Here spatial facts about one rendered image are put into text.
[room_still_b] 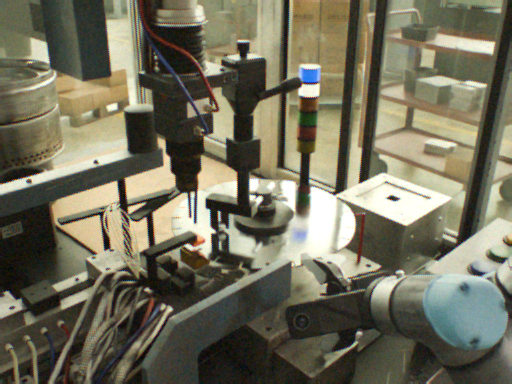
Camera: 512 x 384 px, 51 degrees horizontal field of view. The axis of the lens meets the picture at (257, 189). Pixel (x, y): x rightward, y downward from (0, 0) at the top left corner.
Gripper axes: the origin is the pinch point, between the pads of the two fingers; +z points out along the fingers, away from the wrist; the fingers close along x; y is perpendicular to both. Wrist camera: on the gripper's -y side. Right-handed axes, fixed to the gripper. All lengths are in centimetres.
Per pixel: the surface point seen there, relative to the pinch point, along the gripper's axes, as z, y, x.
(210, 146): 89, 20, 44
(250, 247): 4.7, -5.8, 10.3
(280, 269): -8.9, -7.3, 6.7
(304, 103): 22.0, 19.4, 37.7
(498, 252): -4.4, 36.8, 0.6
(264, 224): 7.8, -1.2, 13.6
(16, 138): 55, -38, 45
